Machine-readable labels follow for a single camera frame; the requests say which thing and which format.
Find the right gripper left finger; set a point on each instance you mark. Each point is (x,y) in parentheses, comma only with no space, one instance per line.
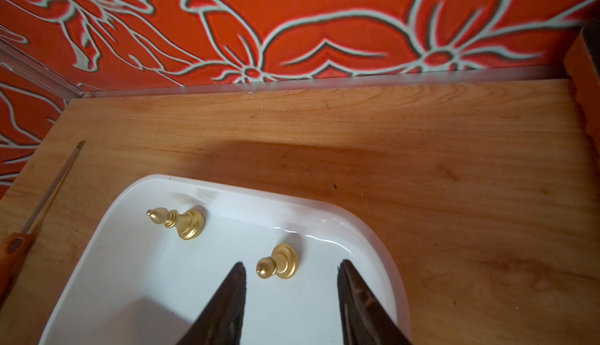
(221,321)

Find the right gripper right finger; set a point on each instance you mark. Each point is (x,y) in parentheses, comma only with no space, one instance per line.
(364,320)

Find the gold pawn chess piece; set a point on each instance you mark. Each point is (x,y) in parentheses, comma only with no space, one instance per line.
(283,263)

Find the gold bishop chess piece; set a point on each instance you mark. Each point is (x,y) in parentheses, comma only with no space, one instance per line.
(189,224)

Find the white plastic storage box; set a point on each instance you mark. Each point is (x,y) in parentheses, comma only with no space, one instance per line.
(138,282)

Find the black tool case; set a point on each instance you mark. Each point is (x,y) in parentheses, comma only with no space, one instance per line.
(582,65)

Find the orange handled screwdriver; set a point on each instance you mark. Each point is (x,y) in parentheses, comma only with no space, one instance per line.
(17,244)

